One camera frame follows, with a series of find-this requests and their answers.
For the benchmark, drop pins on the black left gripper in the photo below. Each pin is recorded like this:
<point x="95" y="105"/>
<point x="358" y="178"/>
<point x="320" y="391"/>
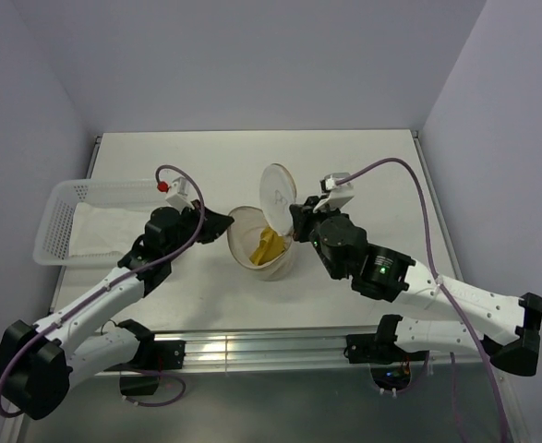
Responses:
<point x="213" y="223"/>

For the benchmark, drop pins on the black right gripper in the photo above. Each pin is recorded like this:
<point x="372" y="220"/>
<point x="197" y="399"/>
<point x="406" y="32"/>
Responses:
<point x="303" y="214"/>

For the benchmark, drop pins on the yellow bra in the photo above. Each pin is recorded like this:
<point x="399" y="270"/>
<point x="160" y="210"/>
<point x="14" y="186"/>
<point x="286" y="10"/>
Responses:
<point x="271" y="245"/>

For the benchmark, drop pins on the white bra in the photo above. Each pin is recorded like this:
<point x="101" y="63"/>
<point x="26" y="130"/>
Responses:
<point x="101" y="231"/>

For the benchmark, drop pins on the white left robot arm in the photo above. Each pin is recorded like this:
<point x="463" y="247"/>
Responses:
<point x="41" y="362"/>

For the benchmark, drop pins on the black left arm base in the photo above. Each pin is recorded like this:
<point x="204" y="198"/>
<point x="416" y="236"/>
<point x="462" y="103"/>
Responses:
<point x="164" y="353"/>

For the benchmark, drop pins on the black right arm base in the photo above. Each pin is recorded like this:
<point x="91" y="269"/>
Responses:
<point x="368" y="349"/>

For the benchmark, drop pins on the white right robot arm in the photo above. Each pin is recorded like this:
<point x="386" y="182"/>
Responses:
<point x="506" y="329"/>

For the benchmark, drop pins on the white plastic laundry basket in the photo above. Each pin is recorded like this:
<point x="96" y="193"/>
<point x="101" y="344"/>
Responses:
<point x="52" y="239"/>

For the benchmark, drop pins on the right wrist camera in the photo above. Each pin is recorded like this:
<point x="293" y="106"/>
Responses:
<point x="336" y="191"/>

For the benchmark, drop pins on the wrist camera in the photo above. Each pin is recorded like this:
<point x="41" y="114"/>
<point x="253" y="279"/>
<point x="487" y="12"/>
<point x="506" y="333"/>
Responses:
<point x="336" y="191"/>
<point x="177" y="194"/>

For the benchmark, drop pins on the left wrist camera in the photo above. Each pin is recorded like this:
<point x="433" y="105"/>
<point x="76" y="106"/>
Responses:
<point x="177" y="194"/>

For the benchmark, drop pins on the aluminium mounting rail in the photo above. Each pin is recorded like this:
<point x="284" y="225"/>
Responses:
<point x="270" y="350"/>

